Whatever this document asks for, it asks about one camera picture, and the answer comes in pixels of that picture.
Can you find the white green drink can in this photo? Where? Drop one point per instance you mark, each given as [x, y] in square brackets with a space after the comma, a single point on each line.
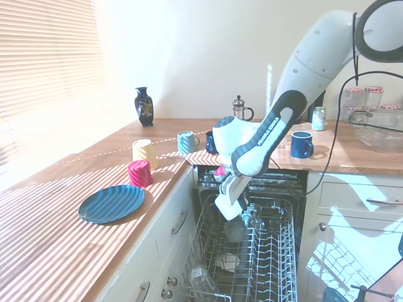
[318, 119]

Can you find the glass french press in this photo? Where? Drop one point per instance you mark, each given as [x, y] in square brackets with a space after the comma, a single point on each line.
[240, 110]

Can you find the black camera stand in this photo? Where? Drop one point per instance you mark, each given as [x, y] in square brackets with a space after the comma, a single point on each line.
[365, 292]

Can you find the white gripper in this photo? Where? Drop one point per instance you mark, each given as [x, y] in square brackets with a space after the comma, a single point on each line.
[231, 201]

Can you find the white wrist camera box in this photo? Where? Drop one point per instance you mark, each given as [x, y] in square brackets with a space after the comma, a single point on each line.
[219, 174]

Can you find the red ribbed mug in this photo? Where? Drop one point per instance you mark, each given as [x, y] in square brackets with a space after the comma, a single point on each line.
[140, 174]

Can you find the open dishwasher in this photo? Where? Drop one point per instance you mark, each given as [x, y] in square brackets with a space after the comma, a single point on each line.
[283, 185]

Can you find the dark blue mug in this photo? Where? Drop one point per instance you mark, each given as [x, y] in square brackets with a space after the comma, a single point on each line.
[300, 146]
[210, 144]

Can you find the dark blue round plate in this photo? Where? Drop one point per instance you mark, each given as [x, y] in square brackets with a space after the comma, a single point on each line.
[111, 204]

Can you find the glass jar checked lid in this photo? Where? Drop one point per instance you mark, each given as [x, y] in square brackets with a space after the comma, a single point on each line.
[374, 96]
[392, 107]
[352, 100]

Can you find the cream window blind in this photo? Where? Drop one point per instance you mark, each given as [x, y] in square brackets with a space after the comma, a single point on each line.
[47, 63]

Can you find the light teal ribbed mug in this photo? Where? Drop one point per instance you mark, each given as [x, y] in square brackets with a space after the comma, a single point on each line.
[185, 143]

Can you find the clear container with black clips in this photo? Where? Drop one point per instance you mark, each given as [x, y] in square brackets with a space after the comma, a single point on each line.
[381, 129]

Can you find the white bowl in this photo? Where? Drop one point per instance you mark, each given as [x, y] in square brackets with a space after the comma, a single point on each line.
[228, 262]

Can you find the clear drinking glass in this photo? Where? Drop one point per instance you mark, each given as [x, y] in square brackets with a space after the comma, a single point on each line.
[201, 281]

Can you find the metal cabinet knob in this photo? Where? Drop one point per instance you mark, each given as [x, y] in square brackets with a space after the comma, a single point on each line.
[171, 280]
[167, 293]
[322, 226]

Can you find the yellow ribbed mug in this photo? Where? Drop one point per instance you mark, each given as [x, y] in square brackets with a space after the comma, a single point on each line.
[145, 154]

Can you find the dark blue floral vase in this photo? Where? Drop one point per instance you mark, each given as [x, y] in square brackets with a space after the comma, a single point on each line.
[144, 108]

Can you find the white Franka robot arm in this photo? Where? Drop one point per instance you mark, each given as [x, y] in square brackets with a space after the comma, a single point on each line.
[315, 56]

